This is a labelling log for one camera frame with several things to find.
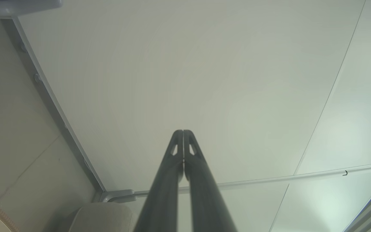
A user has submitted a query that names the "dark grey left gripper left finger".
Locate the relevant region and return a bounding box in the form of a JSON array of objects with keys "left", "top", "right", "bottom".
[{"left": 133, "top": 130, "right": 184, "bottom": 232}]

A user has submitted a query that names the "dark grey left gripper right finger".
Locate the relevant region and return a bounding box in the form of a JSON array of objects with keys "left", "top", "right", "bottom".
[{"left": 184, "top": 130, "right": 238, "bottom": 232}]

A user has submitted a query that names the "white partition panel grey frame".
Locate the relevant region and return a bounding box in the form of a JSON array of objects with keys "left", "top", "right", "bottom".
[{"left": 0, "top": 0, "right": 371, "bottom": 204}]

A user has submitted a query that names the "grey fabric sofa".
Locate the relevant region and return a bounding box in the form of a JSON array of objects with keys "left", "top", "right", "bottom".
[{"left": 58, "top": 202, "right": 141, "bottom": 232}]

